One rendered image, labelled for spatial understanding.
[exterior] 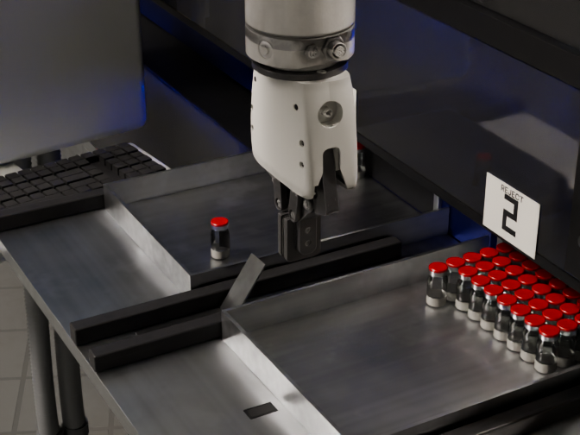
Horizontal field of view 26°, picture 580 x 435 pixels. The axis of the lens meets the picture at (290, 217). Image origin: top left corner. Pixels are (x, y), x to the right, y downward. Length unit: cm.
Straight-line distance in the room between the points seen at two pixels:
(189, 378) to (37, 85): 75
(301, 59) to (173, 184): 70
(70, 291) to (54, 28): 57
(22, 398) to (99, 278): 138
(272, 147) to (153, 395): 34
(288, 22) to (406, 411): 44
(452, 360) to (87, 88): 86
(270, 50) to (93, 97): 103
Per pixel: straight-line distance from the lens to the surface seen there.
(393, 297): 139
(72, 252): 150
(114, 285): 142
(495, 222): 130
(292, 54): 94
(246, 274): 135
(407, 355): 129
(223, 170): 164
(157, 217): 156
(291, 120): 96
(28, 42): 188
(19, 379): 287
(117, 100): 197
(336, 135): 96
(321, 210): 99
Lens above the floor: 159
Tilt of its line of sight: 27 degrees down
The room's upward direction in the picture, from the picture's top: straight up
